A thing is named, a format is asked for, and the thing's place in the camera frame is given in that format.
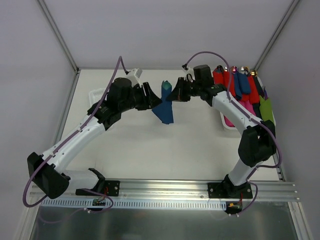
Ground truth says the teal plastic spoon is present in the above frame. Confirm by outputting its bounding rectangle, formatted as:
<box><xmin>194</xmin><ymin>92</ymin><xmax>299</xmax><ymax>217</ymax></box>
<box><xmin>161</xmin><ymin>81</ymin><xmax>172</xmax><ymax>91</ymax></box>

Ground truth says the dark blue paper napkin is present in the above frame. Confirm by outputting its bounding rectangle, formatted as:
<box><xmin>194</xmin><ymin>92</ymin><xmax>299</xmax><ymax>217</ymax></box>
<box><xmin>152</xmin><ymin>85</ymin><xmax>174</xmax><ymax>125</ymax></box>

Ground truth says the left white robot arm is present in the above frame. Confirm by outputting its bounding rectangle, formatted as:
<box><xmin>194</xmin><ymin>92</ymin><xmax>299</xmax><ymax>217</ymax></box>
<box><xmin>27</xmin><ymin>77</ymin><xmax>162</xmax><ymax>199</ymax></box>

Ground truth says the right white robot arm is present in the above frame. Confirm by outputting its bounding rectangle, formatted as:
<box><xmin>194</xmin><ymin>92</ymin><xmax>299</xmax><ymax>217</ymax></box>
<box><xmin>166</xmin><ymin>64</ymin><xmax>277</xmax><ymax>198</ymax></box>

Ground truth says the green napkin roll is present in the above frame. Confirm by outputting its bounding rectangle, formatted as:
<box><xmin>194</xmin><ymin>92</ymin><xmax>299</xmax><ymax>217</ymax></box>
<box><xmin>259</xmin><ymin>96</ymin><xmax>275</xmax><ymax>124</ymax></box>

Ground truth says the small white plastic basket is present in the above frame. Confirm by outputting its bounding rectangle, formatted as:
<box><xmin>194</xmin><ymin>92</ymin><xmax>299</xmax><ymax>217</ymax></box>
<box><xmin>88</xmin><ymin>88</ymin><xmax>105</xmax><ymax>107</ymax></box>

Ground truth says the large white plastic basket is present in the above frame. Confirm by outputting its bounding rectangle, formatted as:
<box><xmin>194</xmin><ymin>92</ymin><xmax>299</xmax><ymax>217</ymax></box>
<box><xmin>209</xmin><ymin>70</ymin><xmax>275</xmax><ymax>133</ymax></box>

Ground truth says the aluminium mounting rail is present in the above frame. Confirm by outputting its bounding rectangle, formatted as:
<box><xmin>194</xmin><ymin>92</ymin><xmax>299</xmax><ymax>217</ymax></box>
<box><xmin>29</xmin><ymin>176</ymin><xmax>301</xmax><ymax>202</ymax></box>

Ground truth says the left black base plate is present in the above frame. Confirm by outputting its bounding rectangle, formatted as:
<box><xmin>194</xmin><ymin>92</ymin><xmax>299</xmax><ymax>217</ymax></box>
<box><xmin>75</xmin><ymin>179</ymin><xmax>121</xmax><ymax>197</ymax></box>

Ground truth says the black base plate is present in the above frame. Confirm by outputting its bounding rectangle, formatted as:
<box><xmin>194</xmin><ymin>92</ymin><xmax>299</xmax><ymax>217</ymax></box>
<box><xmin>75</xmin><ymin>179</ymin><xmax>121</xmax><ymax>197</ymax></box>
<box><xmin>207</xmin><ymin>181</ymin><xmax>253</xmax><ymax>199</ymax></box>

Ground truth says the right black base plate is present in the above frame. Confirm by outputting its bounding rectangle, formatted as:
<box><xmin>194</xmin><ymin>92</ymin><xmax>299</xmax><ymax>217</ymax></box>
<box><xmin>207</xmin><ymin>181</ymin><xmax>253</xmax><ymax>199</ymax></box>

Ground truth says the white slotted cable duct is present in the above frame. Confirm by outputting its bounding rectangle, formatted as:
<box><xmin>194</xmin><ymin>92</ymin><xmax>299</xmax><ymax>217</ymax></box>
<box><xmin>41</xmin><ymin>197</ymin><xmax>227</xmax><ymax>211</ymax></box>

